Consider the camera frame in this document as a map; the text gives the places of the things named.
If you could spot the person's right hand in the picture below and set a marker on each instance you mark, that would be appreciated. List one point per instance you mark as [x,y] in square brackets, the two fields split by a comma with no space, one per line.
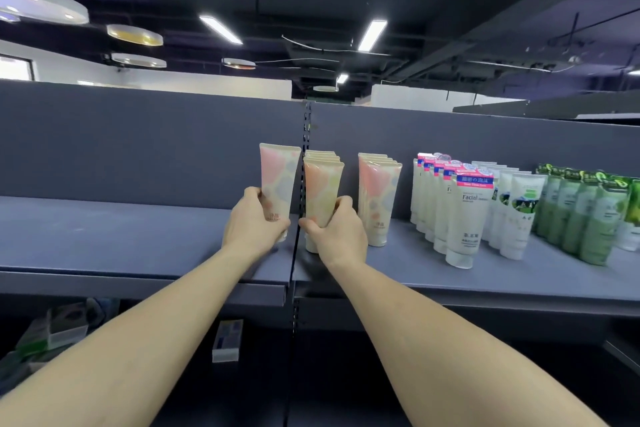
[345,239]

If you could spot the person's left hand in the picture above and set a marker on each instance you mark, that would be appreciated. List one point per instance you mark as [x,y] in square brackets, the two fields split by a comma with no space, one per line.
[250,231]

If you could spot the person's right thumb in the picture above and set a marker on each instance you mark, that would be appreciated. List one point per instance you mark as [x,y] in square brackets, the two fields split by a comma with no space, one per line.
[311,228]

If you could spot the person's left thumb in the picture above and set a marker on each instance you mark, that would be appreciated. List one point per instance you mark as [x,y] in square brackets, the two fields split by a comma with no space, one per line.
[278,231]

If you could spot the pastel dotted cream tube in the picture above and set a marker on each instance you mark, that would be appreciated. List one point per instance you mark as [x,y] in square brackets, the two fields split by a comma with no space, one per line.
[280,176]
[322,191]

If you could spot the person's left forearm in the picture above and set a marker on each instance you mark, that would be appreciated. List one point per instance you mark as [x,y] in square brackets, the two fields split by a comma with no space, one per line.
[125,346]

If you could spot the person's right forearm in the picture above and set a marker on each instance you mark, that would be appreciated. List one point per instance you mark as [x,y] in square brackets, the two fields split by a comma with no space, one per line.
[440,346]

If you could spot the rows of pastel tubes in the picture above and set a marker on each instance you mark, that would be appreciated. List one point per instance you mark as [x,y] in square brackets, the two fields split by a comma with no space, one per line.
[380,201]

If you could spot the slotted black shelf upright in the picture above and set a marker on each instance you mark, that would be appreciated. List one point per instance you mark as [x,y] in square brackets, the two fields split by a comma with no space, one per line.
[306,126]

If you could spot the white box with blue label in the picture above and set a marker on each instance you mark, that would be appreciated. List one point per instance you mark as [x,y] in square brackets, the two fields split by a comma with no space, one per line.
[227,341]

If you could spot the row of white pink-label tubes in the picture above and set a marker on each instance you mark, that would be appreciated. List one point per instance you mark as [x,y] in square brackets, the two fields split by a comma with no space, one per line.
[462,216]

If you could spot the long fluorescent ceiling light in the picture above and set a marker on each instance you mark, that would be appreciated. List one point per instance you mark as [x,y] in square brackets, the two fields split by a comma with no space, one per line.
[220,29]
[372,35]
[342,79]

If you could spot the gray metal shelf board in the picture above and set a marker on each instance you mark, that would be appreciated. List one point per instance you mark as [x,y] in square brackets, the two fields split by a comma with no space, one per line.
[100,241]
[500,281]

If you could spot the white tube with green print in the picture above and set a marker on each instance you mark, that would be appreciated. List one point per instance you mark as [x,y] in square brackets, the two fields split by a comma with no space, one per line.
[484,164]
[522,221]
[495,172]
[501,206]

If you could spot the green cleanser tube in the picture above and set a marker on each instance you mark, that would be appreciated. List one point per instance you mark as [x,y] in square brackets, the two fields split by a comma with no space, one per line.
[554,211]
[540,201]
[602,226]
[572,216]

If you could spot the green and white box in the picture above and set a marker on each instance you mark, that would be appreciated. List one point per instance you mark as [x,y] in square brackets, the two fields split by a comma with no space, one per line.
[67,326]
[32,339]

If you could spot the round yellow ceiling lamp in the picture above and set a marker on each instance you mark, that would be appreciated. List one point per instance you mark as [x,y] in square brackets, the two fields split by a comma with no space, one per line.
[135,35]

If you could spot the bright window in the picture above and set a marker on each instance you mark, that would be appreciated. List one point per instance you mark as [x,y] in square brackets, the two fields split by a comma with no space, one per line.
[15,69]

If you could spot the white tube with lime label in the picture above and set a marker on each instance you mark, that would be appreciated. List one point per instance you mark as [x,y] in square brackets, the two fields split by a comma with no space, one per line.
[631,221]

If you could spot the large round white ceiling lamp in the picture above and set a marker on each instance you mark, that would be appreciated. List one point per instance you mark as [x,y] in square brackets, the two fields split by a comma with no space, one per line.
[35,4]

